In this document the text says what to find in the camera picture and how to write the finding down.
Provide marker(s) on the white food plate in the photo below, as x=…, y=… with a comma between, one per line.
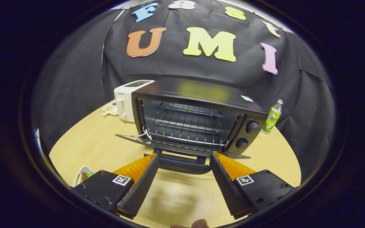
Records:
x=78, y=179

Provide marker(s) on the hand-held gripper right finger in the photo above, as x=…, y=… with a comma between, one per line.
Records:
x=228, y=193

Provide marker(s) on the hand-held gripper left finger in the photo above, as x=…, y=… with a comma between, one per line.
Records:
x=139, y=193

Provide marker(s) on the green drink bottle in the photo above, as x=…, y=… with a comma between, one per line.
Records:
x=272, y=117

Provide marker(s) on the black backdrop cloth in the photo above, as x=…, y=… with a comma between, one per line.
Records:
x=176, y=68

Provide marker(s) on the small white dish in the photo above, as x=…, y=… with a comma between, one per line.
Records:
x=109, y=109

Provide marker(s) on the black toaster oven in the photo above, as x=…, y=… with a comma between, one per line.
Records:
x=201, y=91

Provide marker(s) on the white toaster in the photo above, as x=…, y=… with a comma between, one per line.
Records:
x=124, y=98

